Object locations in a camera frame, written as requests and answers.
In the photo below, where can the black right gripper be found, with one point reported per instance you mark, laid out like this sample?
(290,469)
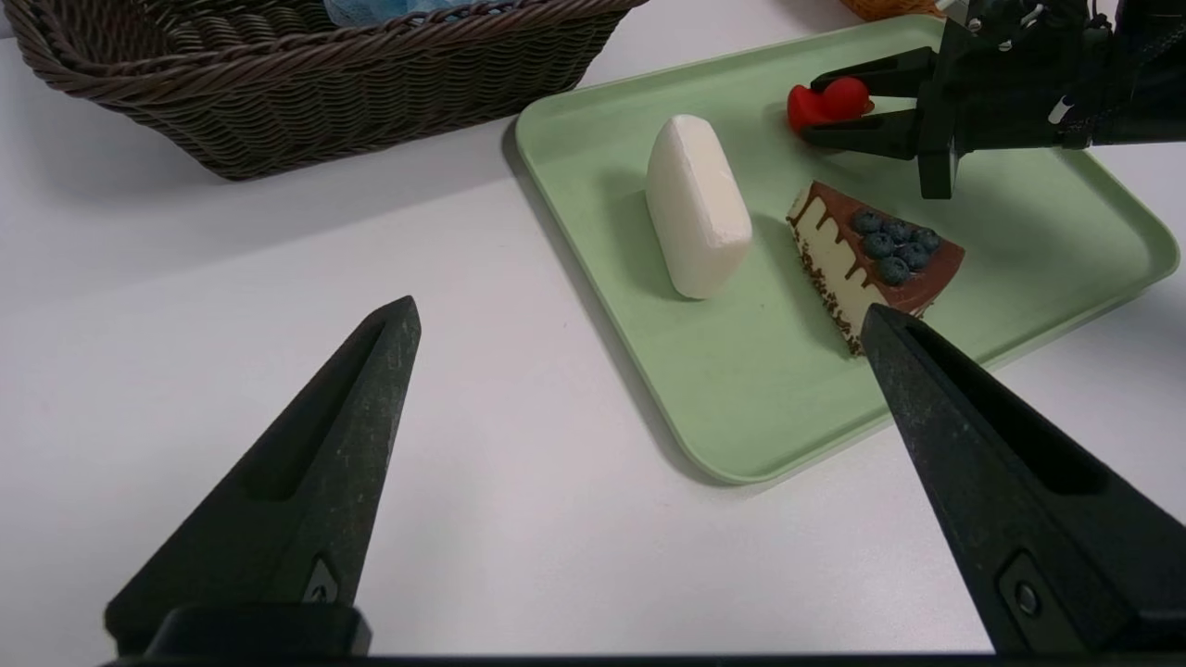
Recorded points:
(1001,93)

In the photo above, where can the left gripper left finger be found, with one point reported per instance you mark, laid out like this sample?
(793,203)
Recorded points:
(306,500)

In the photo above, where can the orange wicker basket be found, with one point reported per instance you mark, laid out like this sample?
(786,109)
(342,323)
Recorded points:
(880,7)

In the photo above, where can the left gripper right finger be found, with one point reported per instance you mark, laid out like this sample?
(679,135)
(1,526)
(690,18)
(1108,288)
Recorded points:
(1019,519)

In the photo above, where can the black silver right arm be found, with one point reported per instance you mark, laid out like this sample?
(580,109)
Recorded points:
(1149,74)

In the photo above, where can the light blue mesh loofah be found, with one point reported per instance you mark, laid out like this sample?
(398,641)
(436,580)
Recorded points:
(389,9)

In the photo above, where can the chocolate blueberry cake slice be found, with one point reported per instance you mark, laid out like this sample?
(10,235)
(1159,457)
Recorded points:
(852,273)

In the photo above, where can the dark brown wicker basket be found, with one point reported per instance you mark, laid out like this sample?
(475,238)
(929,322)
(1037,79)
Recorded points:
(324,102)

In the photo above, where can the red rubber duck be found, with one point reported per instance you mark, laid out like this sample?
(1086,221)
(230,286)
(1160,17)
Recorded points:
(825,102)

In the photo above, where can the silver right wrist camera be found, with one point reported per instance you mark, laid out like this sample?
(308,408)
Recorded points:
(952,6)

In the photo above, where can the light green plastic tray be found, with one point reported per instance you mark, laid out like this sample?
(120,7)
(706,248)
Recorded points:
(760,389)

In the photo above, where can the white soap bar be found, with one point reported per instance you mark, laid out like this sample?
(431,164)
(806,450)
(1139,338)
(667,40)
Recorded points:
(695,213)

